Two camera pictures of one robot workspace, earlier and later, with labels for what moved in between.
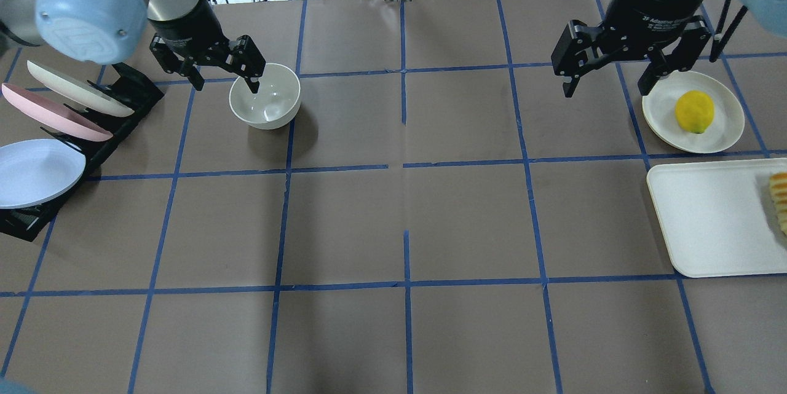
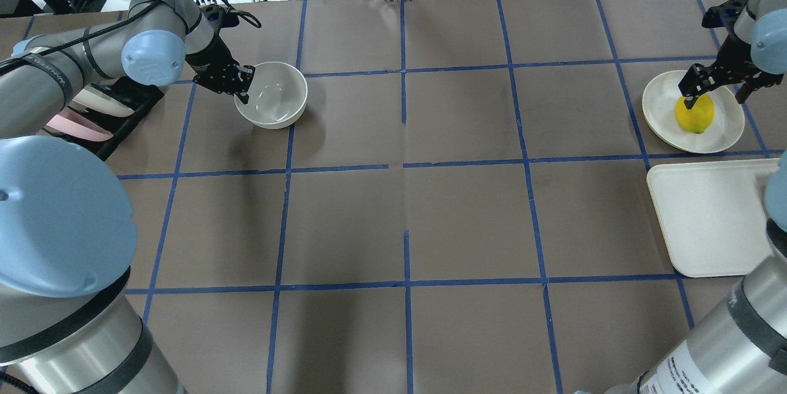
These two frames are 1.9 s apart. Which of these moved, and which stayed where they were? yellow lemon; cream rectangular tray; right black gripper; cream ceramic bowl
Moved: right black gripper
Stayed: cream ceramic bowl; cream rectangular tray; yellow lemon
